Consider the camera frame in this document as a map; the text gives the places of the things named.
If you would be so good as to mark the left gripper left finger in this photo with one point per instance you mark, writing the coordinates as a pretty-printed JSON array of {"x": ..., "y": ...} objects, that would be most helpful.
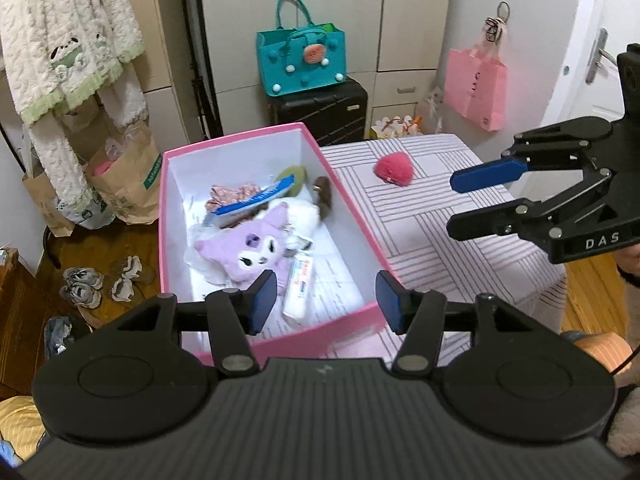
[{"x": 258, "y": 301}]

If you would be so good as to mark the black suitcase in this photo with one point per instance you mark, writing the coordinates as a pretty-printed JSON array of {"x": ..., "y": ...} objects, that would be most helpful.
[{"x": 333, "y": 115}]

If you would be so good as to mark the beige wardrobe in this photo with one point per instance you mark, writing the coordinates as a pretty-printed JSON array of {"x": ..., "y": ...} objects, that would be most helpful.
[{"x": 199, "y": 69}]

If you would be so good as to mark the door handle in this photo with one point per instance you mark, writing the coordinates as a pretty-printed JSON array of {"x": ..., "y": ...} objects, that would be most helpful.
[{"x": 599, "y": 58}]

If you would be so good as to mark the purple plush cat toy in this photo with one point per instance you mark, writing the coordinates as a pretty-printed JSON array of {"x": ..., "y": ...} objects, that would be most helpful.
[{"x": 267, "y": 242}]

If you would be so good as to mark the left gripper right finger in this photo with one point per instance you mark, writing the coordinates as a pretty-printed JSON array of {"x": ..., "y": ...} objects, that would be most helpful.
[{"x": 394, "y": 301}]

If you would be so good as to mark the brown paper bag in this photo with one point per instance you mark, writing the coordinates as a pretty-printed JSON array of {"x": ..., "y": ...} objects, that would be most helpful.
[{"x": 130, "y": 183}]

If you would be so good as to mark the red fluffy plush ball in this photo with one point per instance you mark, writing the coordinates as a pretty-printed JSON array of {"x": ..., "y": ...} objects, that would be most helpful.
[{"x": 395, "y": 168}]

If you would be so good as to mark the blue wet wipes pack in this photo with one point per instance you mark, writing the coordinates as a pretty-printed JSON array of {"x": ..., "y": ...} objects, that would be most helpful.
[{"x": 276, "y": 190}]

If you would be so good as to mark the grey slipper pair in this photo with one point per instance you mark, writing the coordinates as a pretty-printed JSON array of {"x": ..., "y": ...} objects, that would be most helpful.
[{"x": 85, "y": 287}]

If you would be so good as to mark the pink scrunchie in box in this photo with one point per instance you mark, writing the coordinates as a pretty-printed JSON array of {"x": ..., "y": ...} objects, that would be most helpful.
[{"x": 221, "y": 196}]

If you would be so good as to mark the teal felt handbag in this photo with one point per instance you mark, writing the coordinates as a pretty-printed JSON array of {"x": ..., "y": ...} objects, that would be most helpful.
[{"x": 292, "y": 60}]

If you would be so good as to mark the pink paper bag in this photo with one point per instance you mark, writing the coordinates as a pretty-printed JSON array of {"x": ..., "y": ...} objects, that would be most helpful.
[{"x": 475, "y": 88}]

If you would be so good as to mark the yellow white gift bag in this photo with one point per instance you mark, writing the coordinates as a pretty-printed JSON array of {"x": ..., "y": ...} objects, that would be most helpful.
[{"x": 396, "y": 127}]

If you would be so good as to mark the pink storage box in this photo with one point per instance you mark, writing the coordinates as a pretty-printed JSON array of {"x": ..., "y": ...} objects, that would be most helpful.
[{"x": 342, "y": 310}]

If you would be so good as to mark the white tube in box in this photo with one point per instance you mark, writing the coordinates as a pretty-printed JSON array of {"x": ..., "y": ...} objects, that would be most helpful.
[{"x": 297, "y": 295}]

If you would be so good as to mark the cream knitted cardigan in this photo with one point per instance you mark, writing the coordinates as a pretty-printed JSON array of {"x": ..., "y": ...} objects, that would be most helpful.
[{"x": 60, "y": 54}]

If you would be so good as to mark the green brown plush in box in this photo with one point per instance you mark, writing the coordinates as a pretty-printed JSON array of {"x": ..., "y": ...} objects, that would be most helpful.
[{"x": 320, "y": 188}]

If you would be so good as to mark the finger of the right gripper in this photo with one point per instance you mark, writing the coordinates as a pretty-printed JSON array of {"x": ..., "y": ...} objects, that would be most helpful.
[
  {"x": 488, "y": 175},
  {"x": 480, "y": 224}
]

